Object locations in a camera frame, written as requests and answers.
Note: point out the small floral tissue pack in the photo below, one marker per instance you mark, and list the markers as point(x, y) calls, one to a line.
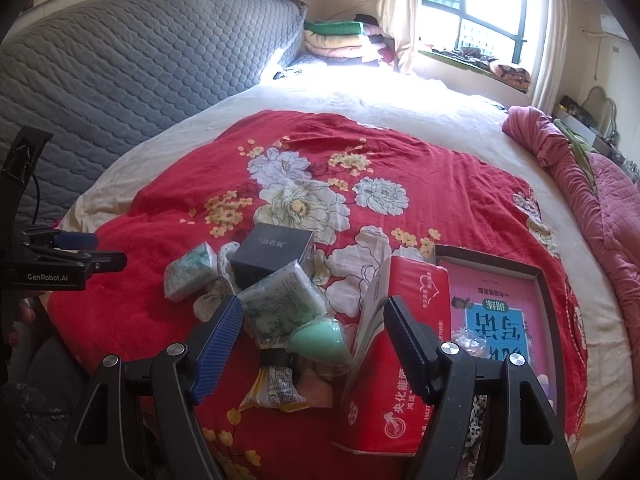
point(190, 272)

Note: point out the dressing mirror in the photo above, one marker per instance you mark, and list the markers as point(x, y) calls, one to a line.
point(600, 107)

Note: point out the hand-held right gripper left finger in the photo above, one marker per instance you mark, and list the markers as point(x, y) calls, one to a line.
point(220, 345)

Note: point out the black box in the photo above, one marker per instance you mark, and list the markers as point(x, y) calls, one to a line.
point(270, 255)

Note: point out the green cloth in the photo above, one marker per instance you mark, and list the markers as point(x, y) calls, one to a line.
point(575, 140)

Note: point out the yellow snack packet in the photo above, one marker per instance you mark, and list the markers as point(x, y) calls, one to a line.
point(272, 385)

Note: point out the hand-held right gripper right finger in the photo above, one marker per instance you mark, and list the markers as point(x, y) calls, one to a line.
point(407, 345)

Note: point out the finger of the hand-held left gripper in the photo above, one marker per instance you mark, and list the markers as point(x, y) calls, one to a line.
point(107, 261)
point(75, 241)

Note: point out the red floral blanket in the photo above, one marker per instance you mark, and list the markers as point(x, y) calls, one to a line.
point(175, 200)

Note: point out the green egg-shaped sponge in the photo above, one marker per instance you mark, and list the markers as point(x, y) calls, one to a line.
point(320, 342)

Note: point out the large floral tissue pack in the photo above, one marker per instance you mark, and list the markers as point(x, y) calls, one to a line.
point(280, 305)

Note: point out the bed with cream sheet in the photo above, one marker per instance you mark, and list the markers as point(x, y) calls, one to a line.
point(450, 115)

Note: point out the grey box tray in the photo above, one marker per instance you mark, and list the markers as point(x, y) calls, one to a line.
point(552, 320)

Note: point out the clothes on windowsill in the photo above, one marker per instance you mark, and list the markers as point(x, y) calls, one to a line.
point(480, 62)

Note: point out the white air conditioner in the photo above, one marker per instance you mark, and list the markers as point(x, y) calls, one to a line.
point(612, 26)

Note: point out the pink and blue book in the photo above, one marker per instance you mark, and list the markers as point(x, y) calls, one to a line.
point(500, 310)

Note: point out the red tissue pack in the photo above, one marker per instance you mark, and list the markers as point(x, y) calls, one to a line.
point(370, 410)

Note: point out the white floral cloth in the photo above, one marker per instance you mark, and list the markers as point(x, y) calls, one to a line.
point(215, 300)

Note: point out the cream curtain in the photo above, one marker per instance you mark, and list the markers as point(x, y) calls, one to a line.
point(550, 35)
point(400, 15)

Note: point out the cluttered dressing table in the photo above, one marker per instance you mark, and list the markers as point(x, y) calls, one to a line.
point(620, 155)

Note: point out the leopard print scrunchie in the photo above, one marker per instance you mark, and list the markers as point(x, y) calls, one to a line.
point(472, 430)

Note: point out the pink quilt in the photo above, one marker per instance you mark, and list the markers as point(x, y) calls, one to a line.
point(610, 210)

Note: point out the person's left hand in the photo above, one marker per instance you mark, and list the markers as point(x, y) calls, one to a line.
point(22, 322)

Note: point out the pink towel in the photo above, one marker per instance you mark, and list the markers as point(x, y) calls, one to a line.
point(325, 385)

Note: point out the window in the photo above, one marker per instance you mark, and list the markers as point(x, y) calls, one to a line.
point(485, 0)

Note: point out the stack of folded blankets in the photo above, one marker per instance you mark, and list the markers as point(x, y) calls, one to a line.
point(345, 40)

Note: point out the grey quilted headboard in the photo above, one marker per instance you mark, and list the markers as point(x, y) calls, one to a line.
point(125, 75)

